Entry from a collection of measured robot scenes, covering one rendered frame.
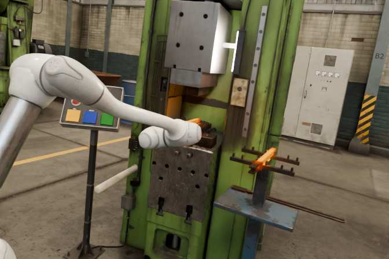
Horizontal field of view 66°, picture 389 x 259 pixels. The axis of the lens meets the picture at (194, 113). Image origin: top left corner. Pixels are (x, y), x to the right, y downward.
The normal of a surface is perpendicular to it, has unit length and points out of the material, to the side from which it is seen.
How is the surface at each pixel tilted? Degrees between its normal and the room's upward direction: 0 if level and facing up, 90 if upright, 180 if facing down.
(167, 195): 90
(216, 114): 90
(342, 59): 90
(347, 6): 90
